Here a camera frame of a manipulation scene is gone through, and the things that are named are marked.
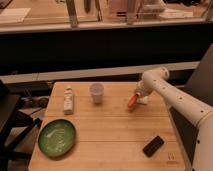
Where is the black rectangular phone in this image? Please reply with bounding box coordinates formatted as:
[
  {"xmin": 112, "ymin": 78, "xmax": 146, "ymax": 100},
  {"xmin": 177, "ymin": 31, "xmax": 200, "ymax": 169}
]
[{"xmin": 142, "ymin": 136, "xmax": 164, "ymax": 158}]

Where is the green plate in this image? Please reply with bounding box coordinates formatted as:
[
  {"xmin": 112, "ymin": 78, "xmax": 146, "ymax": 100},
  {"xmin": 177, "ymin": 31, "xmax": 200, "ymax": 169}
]
[{"xmin": 38, "ymin": 119, "xmax": 76, "ymax": 158}]

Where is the white sponge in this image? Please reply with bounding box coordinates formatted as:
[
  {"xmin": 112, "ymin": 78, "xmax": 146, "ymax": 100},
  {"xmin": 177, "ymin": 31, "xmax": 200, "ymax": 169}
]
[{"xmin": 138, "ymin": 96, "xmax": 148, "ymax": 105}]

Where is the dark side furniture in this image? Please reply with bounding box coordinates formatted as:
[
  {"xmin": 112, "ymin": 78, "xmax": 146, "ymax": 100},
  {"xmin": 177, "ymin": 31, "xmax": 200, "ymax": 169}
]
[{"xmin": 0, "ymin": 80, "xmax": 42, "ymax": 171}]

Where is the white plastic cup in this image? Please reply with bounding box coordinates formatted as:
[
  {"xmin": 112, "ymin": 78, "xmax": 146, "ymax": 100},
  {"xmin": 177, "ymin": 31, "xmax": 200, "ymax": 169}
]
[{"xmin": 89, "ymin": 83, "xmax": 104, "ymax": 104}]

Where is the white tube bottle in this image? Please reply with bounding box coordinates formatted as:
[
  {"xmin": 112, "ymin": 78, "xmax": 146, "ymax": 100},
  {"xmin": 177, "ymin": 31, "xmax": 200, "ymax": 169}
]
[{"xmin": 63, "ymin": 86, "xmax": 74, "ymax": 115}]

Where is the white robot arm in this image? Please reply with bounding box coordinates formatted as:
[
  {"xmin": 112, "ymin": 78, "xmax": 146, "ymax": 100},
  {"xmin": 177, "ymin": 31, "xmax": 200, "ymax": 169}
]
[{"xmin": 135, "ymin": 67, "xmax": 213, "ymax": 171}]

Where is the black chair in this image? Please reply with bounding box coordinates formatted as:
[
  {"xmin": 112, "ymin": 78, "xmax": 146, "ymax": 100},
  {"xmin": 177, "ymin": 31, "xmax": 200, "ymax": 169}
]
[{"xmin": 170, "ymin": 43, "xmax": 213, "ymax": 162}]

